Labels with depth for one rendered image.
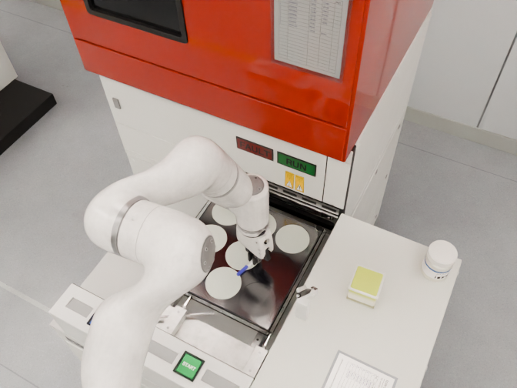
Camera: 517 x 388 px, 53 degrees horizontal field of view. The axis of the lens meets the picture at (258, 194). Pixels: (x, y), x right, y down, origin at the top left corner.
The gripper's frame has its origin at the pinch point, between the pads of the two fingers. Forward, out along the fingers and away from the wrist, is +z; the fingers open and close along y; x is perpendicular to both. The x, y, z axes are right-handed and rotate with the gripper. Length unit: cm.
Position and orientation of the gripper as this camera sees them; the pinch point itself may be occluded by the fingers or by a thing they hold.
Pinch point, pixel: (255, 255)
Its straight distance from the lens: 146.5
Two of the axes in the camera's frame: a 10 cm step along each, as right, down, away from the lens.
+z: 0.3, 6.2, 7.9
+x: -7.0, 5.7, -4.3
